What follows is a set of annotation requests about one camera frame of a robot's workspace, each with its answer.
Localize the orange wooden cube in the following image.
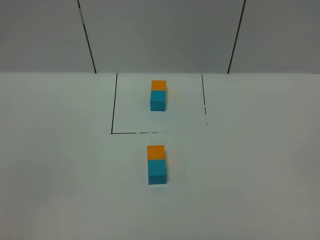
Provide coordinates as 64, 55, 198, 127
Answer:
147, 145, 166, 161

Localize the blue template block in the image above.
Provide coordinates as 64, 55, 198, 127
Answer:
150, 90, 167, 112

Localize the blue wooden cube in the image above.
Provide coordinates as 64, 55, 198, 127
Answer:
147, 159, 167, 185

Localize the orange template block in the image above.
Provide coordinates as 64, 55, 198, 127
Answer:
151, 80, 167, 91

